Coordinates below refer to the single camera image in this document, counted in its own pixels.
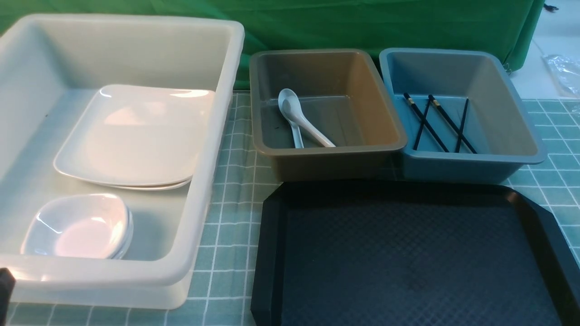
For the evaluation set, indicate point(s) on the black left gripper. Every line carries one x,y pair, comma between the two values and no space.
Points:
7,284

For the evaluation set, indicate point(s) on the small white square bowl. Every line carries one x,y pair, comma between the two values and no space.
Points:
81,226

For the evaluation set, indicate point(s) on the large white square plate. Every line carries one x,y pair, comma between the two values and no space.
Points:
138,136

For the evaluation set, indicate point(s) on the white ceramic soup spoon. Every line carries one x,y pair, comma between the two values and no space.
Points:
291,109

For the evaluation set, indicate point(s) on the black chopstick gold band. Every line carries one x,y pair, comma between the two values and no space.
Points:
424,121
448,119

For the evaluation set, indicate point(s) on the white square plate in tub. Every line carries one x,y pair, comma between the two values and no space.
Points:
157,187

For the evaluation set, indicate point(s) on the large white plastic tub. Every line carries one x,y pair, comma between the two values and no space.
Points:
44,57

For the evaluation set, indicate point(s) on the green checkered table mat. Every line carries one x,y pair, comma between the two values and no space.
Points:
221,287

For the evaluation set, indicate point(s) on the black serving tray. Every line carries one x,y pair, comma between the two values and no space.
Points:
396,253

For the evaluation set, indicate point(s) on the brown plastic bin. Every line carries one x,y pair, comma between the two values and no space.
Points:
342,94

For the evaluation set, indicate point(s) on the black chopstick in bin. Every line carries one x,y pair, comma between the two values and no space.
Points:
421,127
460,133

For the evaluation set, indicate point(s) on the blue plastic bin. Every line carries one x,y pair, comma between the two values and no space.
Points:
497,124

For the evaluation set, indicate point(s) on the green backdrop cloth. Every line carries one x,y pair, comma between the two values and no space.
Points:
503,28

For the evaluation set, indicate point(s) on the clear plastic bag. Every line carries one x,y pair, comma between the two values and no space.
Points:
565,71

